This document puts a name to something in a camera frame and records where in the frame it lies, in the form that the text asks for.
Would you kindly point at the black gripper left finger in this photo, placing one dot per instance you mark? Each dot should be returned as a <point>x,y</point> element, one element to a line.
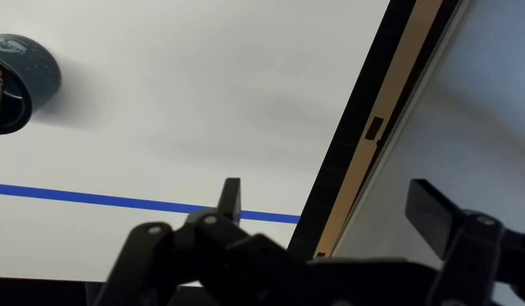
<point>159,265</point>

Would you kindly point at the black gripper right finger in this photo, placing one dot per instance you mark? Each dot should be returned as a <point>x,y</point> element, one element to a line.
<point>470,255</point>

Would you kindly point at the short blue tape strip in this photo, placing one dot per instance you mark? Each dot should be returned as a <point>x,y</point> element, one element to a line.
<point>102,199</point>

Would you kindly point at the dark teal enamel mug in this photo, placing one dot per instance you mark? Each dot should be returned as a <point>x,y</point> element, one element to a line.
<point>34,73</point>

